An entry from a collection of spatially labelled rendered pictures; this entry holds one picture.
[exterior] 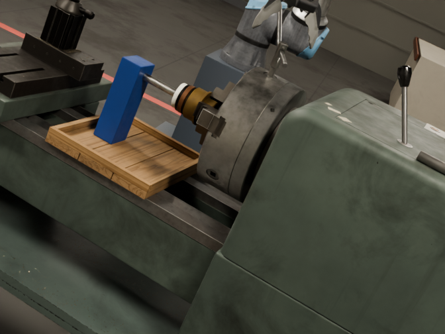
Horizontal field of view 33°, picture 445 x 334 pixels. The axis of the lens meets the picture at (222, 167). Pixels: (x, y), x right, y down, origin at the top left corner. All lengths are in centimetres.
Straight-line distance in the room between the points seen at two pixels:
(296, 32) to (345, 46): 876
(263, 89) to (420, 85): 601
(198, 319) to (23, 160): 61
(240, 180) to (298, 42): 73
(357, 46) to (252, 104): 939
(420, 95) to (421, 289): 617
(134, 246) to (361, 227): 58
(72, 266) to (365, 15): 927
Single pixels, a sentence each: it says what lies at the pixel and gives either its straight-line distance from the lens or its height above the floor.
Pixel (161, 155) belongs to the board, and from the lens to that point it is 203.
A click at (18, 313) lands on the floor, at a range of 276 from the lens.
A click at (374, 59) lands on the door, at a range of 1107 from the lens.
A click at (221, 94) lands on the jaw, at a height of 113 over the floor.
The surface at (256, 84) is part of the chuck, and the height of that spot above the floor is 122.
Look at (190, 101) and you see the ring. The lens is 184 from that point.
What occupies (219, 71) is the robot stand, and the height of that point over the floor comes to 107.
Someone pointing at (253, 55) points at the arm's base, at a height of 116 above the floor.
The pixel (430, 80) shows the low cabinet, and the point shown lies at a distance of 769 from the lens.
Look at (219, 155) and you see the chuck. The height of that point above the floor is 105.
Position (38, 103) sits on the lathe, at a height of 90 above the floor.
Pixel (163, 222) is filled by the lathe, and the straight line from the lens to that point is 179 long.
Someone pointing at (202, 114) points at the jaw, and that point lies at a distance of 173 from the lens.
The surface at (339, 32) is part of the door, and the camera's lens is 1106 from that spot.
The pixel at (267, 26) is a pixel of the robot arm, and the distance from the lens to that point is 233.
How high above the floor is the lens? 160
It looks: 20 degrees down
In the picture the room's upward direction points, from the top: 24 degrees clockwise
